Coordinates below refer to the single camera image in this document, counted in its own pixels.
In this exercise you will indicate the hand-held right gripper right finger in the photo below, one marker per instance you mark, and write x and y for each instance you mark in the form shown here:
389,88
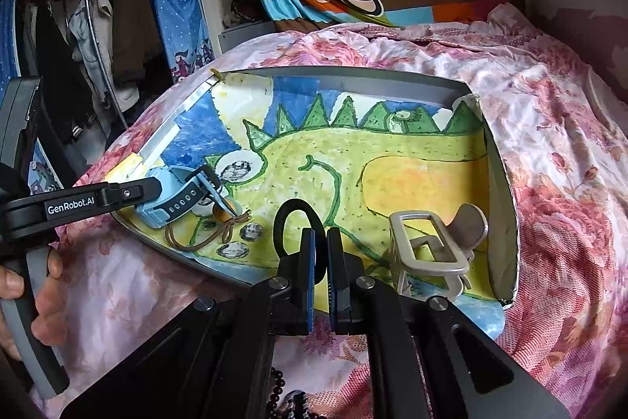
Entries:
335,281

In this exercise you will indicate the tray with dinosaur drawing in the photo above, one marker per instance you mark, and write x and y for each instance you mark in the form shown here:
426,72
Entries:
373,163

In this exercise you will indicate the blue smartwatch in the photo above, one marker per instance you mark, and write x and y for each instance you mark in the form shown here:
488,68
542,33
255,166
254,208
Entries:
167,209

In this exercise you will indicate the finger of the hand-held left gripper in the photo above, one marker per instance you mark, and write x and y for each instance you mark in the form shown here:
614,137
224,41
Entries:
140,193
210,178

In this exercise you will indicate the clothes rack with garments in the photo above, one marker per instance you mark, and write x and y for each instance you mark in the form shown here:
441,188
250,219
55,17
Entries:
122,16

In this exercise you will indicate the grey box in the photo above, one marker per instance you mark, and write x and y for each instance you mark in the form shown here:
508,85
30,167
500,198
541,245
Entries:
243,37

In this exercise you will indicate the person's left hand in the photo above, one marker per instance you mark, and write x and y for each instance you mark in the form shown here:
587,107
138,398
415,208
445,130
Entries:
46,306

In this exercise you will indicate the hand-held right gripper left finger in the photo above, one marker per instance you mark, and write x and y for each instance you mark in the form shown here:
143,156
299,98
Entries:
308,281

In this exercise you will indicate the pink floral blanket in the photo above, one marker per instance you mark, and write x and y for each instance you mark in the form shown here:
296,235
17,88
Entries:
554,183

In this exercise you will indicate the yellow rubber band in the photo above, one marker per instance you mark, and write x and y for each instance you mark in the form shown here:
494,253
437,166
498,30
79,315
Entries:
218,75

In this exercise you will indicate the beige hair claw clip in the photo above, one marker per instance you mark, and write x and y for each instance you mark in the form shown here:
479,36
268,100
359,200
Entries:
441,264

